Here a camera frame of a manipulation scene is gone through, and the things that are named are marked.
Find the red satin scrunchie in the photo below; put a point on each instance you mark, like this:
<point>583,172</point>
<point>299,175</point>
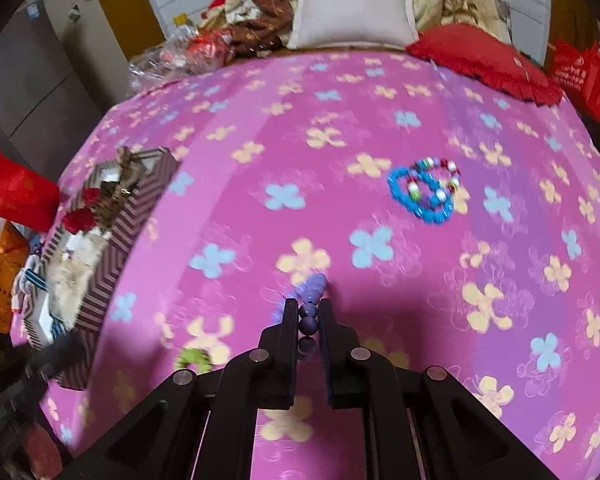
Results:
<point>77,220</point>

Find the orange bag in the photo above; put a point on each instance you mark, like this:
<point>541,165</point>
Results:
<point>0,270</point>

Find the white pillow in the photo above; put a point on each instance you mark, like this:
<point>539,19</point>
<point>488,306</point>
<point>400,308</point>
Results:
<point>350,10</point>

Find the brown scrunchie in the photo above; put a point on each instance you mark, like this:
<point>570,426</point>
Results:
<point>111,205</point>

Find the white polka dot scrunchie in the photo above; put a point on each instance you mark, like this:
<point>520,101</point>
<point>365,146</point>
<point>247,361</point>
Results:
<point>75,270</point>

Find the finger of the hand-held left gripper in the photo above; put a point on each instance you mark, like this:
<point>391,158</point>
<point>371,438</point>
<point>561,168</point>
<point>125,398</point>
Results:
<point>55,355</point>

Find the red plastic bag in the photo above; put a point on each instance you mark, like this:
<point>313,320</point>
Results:
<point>15,185</point>

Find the leopard print hair ribbon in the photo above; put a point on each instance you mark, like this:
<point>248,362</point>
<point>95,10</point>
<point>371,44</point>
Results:
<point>127,165</point>

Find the blue striped headband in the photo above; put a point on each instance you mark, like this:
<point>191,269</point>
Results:
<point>60,322</point>

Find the brown floral blanket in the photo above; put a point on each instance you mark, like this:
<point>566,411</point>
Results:
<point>260,25</point>

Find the grey refrigerator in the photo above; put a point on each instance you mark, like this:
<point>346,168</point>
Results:
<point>45,85</point>

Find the red shopping bag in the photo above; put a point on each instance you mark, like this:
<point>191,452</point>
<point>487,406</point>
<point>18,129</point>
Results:
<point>580,75</point>

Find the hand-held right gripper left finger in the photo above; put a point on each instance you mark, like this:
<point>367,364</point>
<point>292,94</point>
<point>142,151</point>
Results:
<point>282,340</point>

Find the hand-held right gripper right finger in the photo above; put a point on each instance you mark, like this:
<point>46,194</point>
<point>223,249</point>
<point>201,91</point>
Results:
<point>332,340</point>

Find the striped gift box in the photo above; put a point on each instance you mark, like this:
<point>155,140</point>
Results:
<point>110,270</point>

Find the clear plastic bags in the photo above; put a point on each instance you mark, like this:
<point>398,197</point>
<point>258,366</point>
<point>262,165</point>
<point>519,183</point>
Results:
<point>155,65</point>

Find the red ruffled cushion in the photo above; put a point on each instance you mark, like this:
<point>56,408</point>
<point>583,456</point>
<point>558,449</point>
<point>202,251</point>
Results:
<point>480,60</point>

